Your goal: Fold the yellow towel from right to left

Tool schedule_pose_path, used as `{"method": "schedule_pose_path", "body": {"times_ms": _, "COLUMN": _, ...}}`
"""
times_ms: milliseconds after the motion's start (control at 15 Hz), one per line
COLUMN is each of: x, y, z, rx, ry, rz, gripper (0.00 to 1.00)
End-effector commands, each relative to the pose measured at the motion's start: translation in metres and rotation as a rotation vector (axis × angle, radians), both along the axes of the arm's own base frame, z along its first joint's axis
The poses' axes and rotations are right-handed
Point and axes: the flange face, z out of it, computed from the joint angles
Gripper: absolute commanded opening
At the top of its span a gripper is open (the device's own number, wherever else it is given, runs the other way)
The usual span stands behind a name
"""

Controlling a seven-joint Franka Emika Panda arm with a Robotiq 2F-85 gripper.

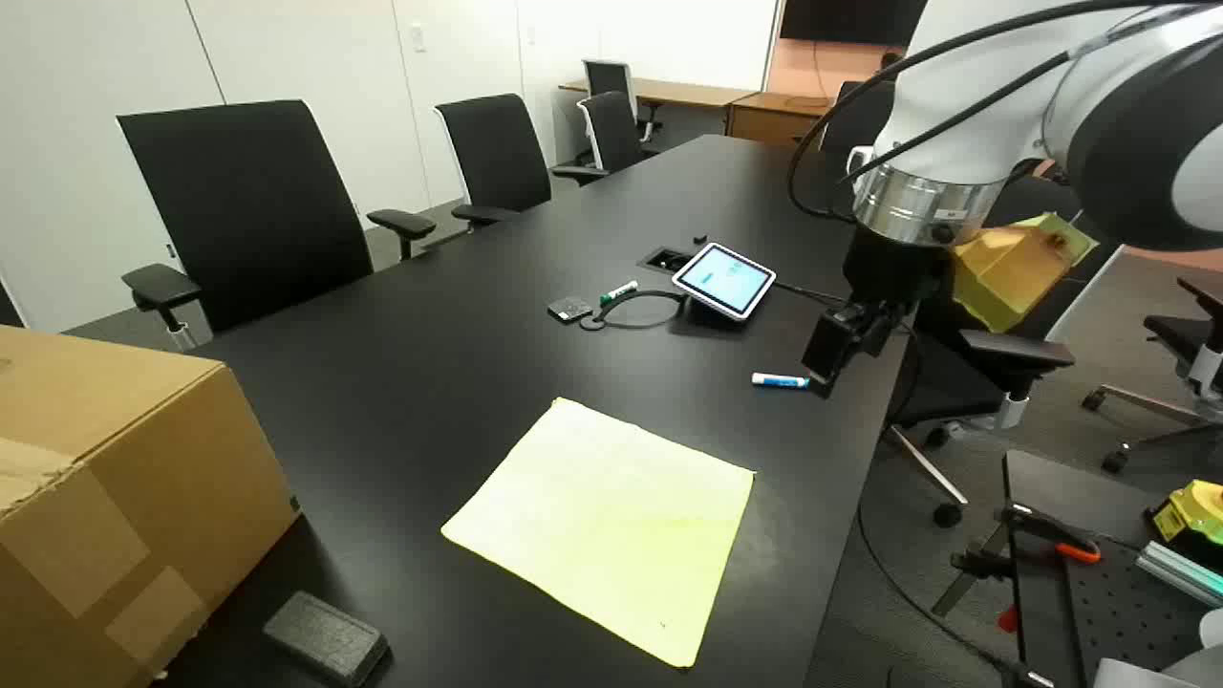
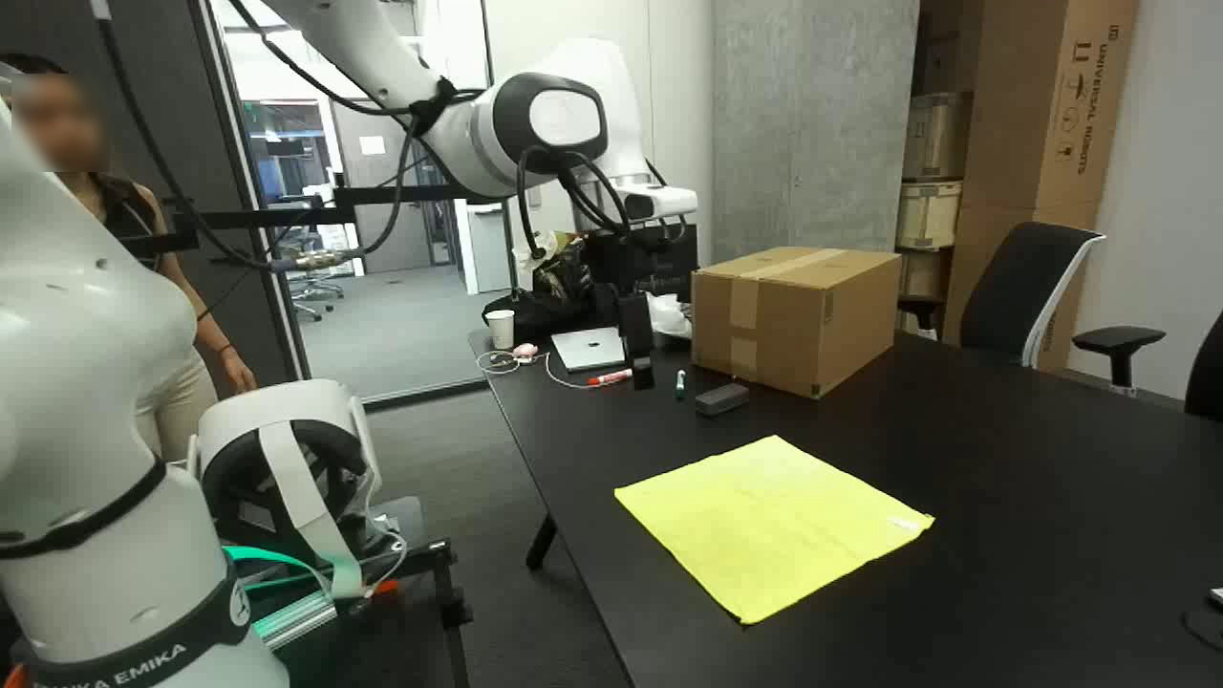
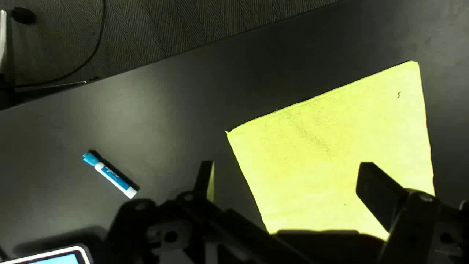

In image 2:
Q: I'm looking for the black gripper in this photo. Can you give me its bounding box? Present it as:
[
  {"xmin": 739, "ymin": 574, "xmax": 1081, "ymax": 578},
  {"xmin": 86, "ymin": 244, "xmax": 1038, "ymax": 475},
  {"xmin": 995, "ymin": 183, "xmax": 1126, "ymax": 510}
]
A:
[{"xmin": 615, "ymin": 216, "xmax": 693, "ymax": 394}]

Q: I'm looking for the yellow towel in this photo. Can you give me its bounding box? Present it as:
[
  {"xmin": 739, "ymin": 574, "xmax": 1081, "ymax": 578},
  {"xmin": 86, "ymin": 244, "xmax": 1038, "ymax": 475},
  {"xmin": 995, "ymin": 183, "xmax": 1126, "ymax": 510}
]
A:
[{"xmin": 613, "ymin": 430, "xmax": 939, "ymax": 631}]

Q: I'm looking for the person bare forearm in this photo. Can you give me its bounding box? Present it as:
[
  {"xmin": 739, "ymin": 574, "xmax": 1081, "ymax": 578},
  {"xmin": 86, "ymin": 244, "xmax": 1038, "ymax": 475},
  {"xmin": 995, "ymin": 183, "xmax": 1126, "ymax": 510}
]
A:
[{"xmin": 187, "ymin": 272, "xmax": 249, "ymax": 368}]

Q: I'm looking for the person hand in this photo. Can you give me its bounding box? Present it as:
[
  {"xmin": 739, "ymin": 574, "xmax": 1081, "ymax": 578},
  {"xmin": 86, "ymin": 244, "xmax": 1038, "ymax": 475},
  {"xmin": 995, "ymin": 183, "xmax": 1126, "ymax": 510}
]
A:
[{"xmin": 209, "ymin": 341, "xmax": 258, "ymax": 399}]

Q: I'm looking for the white crumpled paper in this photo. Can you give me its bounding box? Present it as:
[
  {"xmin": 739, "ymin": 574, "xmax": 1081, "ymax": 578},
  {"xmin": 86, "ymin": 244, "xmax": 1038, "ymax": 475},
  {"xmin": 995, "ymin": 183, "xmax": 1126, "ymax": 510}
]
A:
[{"xmin": 647, "ymin": 289, "xmax": 700, "ymax": 345}]

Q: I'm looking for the white framed tablet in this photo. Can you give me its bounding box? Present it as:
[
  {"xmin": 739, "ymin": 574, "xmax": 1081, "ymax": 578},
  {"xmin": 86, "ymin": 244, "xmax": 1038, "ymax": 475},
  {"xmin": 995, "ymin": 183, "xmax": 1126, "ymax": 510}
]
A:
[{"xmin": 548, "ymin": 324, "xmax": 630, "ymax": 374}]

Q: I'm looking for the black equipment case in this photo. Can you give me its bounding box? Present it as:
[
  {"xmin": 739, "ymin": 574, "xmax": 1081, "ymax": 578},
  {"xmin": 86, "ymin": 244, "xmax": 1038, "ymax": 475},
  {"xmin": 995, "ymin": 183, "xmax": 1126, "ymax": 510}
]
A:
[{"xmin": 527, "ymin": 224, "xmax": 703, "ymax": 345}]

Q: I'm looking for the white paper cup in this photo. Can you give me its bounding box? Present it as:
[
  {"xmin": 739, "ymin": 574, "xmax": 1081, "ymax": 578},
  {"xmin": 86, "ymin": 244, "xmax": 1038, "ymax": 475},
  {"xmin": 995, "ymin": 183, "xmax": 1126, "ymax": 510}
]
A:
[{"xmin": 486, "ymin": 305, "xmax": 521, "ymax": 354}]

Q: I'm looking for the brown taped cardboard box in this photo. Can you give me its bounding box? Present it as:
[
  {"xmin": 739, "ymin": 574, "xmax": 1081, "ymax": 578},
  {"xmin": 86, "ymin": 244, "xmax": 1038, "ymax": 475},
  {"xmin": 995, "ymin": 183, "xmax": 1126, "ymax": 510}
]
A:
[{"xmin": 689, "ymin": 244, "xmax": 906, "ymax": 399}]

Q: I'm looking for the white cabinet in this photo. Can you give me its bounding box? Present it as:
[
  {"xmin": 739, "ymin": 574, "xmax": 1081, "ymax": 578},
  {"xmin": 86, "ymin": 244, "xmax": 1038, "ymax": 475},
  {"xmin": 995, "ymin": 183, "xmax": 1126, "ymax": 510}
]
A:
[{"xmin": 456, "ymin": 196, "xmax": 521, "ymax": 296}]

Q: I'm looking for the black table leg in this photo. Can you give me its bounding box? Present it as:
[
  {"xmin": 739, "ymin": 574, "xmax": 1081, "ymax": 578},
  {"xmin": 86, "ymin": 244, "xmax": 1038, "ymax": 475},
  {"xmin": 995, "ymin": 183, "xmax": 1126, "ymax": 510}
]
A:
[{"xmin": 522, "ymin": 509, "xmax": 565, "ymax": 574}]

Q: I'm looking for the small stacked cardboard box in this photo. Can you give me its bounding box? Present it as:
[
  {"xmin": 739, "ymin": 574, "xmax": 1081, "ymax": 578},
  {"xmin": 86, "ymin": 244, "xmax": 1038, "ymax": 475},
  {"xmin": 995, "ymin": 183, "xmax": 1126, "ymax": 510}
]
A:
[
  {"xmin": 900, "ymin": 87, "xmax": 973, "ymax": 183},
  {"xmin": 895, "ymin": 176, "xmax": 965, "ymax": 250},
  {"xmin": 895, "ymin": 247, "xmax": 957, "ymax": 305}
]

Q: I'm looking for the black robot cart platform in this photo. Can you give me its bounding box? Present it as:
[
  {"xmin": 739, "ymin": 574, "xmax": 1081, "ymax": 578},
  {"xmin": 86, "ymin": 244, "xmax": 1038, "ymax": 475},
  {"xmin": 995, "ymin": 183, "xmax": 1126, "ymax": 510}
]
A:
[{"xmin": 239, "ymin": 491, "xmax": 477, "ymax": 688}]

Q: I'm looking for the black horizontal rig bar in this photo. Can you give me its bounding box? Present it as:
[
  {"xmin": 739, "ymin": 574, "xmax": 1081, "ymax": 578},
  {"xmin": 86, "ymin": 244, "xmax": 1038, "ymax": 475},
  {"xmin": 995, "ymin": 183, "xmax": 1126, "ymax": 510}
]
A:
[{"xmin": 111, "ymin": 183, "xmax": 470, "ymax": 255}]

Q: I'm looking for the white VR headset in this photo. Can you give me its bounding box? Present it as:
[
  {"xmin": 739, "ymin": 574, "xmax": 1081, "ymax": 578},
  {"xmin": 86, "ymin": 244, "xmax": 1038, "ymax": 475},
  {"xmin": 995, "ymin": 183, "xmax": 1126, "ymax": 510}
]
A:
[{"xmin": 187, "ymin": 374, "xmax": 407, "ymax": 605}]

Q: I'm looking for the black office chair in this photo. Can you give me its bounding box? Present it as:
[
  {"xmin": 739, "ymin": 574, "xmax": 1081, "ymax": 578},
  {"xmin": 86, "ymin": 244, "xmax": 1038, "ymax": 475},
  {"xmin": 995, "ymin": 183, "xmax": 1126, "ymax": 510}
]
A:
[
  {"xmin": 1181, "ymin": 308, "xmax": 1223, "ymax": 425},
  {"xmin": 957, "ymin": 216, "xmax": 1171, "ymax": 394}
]

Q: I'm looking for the green plastic piece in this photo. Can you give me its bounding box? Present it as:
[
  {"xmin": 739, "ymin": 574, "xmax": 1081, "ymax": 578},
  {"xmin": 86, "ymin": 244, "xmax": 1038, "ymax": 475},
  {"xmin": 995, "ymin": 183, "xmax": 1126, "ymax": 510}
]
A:
[{"xmin": 220, "ymin": 541, "xmax": 345, "ymax": 644}]

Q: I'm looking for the person in beige shirt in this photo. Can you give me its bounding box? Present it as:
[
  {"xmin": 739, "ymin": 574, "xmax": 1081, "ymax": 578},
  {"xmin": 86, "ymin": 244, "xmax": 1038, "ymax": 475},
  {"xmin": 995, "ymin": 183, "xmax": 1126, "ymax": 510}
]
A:
[{"xmin": 0, "ymin": 52, "xmax": 220, "ymax": 466}]

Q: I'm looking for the tall brown cardboard carton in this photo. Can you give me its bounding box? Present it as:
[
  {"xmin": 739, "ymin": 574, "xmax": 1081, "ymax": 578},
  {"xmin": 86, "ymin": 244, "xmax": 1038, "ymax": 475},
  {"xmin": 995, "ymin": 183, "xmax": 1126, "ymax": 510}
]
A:
[{"xmin": 944, "ymin": 0, "xmax": 1146, "ymax": 374}]

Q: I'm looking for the black round base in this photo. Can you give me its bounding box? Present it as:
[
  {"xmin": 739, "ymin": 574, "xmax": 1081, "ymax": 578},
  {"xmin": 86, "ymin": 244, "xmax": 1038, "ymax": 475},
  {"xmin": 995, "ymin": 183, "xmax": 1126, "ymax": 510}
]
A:
[{"xmin": 1181, "ymin": 583, "xmax": 1223, "ymax": 656}]

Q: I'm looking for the grey tablet cable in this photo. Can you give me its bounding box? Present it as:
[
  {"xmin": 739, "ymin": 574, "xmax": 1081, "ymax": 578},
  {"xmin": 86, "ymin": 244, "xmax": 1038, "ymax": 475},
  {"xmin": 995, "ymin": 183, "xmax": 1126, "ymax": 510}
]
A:
[{"xmin": 537, "ymin": 352, "xmax": 605, "ymax": 394}]

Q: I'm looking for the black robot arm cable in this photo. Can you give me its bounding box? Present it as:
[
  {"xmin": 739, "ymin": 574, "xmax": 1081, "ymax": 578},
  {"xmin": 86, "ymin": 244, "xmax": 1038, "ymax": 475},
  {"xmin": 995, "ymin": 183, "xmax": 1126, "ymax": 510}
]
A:
[{"xmin": 86, "ymin": 0, "xmax": 634, "ymax": 280}]

